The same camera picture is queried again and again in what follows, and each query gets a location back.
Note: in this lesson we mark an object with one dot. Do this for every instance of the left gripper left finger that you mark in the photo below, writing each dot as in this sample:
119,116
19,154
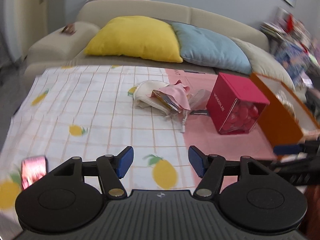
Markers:
74,194

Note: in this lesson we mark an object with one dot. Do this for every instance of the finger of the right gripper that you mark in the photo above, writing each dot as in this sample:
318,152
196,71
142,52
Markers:
308,146
309,163

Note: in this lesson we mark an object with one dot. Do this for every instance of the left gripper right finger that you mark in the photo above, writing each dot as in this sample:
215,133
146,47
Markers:
248,195

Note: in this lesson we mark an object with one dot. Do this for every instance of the orange cardboard box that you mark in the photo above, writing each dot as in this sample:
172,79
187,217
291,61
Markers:
278,125

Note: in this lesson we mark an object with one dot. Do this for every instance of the smartphone with pink screen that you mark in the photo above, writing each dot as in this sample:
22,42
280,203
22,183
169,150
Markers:
33,169

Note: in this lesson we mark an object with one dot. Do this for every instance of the pink table mat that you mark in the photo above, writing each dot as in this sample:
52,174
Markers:
201,132

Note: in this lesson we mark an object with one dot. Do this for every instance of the red lidded candy box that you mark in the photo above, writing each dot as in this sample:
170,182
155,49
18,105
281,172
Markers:
235,104

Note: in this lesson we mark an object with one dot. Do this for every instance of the checked lemon tablecloth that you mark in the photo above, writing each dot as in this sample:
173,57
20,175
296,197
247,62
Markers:
89,111

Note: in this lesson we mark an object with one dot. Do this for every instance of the blue floral bag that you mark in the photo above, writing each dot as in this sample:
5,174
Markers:
294,58

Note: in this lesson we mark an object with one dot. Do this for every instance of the grey-beige pillow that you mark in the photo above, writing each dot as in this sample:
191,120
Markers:
264,63

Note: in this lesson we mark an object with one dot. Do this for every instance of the stack of books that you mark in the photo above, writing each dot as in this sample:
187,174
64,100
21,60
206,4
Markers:
284,27

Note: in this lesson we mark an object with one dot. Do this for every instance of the pink cloth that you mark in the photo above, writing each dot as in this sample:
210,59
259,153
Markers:
177,93

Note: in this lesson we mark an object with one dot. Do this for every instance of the blue pillow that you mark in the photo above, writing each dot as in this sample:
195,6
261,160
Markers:
206,48

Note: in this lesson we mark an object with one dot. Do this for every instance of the beige sofa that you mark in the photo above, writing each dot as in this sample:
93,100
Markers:
57,49

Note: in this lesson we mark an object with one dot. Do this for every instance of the small brown stand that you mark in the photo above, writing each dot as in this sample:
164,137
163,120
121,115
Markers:
69,29

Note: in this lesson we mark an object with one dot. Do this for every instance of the yellow pillow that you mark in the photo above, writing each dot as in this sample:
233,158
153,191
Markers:
136,36

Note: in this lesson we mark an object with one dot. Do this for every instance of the wooden door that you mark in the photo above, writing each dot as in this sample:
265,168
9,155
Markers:
25,22

